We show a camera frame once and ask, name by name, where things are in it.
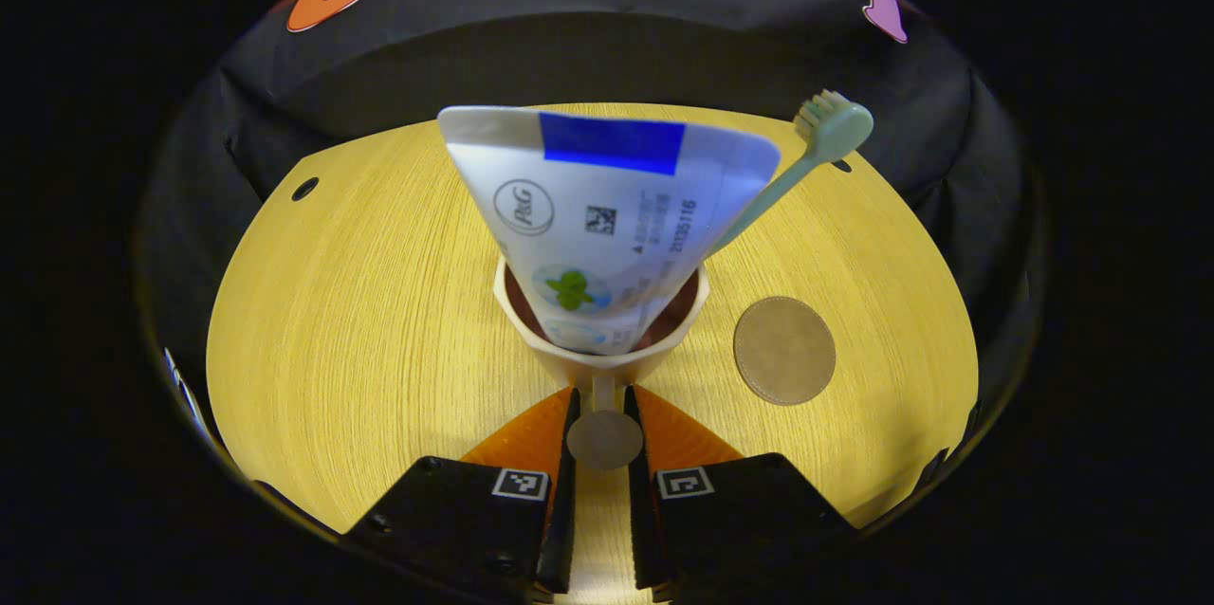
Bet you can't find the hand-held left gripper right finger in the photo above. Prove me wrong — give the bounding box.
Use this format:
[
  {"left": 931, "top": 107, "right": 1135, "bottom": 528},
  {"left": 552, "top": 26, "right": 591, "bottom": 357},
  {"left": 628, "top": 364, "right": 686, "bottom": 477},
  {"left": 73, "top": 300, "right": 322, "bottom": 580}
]
[{"left": 621, "top": 385, "right": 859, "bottom": 601}]

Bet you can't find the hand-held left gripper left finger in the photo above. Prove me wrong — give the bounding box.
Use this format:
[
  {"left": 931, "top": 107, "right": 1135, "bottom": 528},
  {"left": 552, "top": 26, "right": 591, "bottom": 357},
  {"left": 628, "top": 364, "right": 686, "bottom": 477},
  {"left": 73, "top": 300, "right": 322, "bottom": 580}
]
[{"left": 346, "top": 385, "right": 581, "bottom": 601}]

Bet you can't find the beige cup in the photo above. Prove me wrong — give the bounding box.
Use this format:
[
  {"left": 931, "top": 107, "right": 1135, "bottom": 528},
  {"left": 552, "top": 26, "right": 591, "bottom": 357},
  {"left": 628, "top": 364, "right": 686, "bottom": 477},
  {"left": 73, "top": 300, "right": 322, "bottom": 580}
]
[{"left": 491, "top": 254, "right": 710, "bottom": 471}]

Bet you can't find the brown round coaster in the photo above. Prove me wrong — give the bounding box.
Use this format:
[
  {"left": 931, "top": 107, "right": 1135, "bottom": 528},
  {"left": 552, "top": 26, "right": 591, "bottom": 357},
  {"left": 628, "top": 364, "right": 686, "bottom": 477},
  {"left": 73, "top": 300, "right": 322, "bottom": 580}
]
[{"left": 733, "top": 296, "right": 837, "bottom": 407}]

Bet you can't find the white toothpaste tube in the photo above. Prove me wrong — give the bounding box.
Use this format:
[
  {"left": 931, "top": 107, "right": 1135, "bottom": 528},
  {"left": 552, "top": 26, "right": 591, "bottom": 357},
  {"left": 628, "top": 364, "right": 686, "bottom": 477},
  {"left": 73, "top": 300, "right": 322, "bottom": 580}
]
[{"left": 436, "top": 105, "right": 782, "bottom": 357}]

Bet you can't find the pale green toothbrush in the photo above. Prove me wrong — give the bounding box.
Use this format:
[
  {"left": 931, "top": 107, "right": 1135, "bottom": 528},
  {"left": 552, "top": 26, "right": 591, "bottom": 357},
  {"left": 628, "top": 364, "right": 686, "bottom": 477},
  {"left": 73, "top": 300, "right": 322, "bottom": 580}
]
[{"left": 707, "top": 90, "right": 874, "bottom": 255}]

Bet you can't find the black backdrop cloth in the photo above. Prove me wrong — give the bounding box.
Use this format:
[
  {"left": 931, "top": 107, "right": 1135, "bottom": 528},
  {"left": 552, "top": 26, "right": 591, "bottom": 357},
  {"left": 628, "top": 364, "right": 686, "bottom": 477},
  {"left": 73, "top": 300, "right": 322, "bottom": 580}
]
[{"left": 142, "top": 0, "right": 1039, "bottom": 369}]

